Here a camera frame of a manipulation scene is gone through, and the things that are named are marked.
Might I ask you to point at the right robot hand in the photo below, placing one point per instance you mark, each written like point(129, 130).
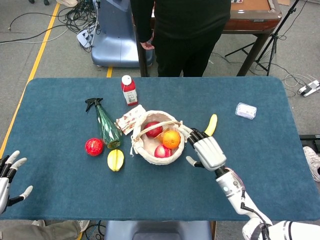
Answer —
point(207, 150)

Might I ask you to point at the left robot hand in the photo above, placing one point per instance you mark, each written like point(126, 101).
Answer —
point(3, 185)

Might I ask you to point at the orange fruit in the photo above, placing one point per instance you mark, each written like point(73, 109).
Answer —
point(171, 139)

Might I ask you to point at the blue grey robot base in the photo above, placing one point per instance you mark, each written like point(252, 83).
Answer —
point(117, 37)

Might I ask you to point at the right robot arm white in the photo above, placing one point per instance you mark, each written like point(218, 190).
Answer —
point(250, 207)

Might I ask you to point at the yellow banana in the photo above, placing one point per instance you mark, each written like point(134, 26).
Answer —
point(211, 125)

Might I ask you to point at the pink red apple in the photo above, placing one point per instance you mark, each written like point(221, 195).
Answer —
point(162, 151)

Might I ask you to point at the orange transparent cup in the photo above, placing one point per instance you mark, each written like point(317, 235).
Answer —
point(160, 137)

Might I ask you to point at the grey white sneaker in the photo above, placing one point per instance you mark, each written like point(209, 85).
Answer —
point(37, 223)

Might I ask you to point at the clear plastic small box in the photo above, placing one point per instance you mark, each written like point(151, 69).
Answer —
point(246, 110)

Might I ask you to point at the dark red apple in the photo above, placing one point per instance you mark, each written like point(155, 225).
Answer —
point(153, 129)

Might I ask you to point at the khaki trouser leg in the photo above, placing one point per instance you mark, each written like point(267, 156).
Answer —
point(42, 231)

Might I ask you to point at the blue table cloth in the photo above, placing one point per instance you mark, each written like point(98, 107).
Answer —
point(75, 187)

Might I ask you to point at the white red printed snack packet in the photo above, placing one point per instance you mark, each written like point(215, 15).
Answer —
point(130, 119)

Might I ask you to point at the yellow starfruit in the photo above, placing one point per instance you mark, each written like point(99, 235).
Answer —
point(115, 160)

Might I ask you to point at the grey blue robot chest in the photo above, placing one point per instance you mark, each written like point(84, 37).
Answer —
point(157, 230)

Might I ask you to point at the red bottle white cap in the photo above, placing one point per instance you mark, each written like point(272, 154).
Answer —
point(129, 92)

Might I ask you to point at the red pomegranate fruit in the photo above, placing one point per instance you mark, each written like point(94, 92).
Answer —
point(94, 147)

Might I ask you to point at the green spray bottle black trigger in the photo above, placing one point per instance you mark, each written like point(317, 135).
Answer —
point(107, 125)

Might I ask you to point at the person in black clothes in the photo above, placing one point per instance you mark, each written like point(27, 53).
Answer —
point(182, 32)

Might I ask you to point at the black tripod stand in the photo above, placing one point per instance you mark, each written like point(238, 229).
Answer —
point(272, 42)

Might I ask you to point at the brown wooden table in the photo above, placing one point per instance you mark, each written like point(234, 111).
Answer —
point(252, 22)

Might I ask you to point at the white power strip with plugs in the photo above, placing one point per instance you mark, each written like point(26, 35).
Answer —
point(85, 37)

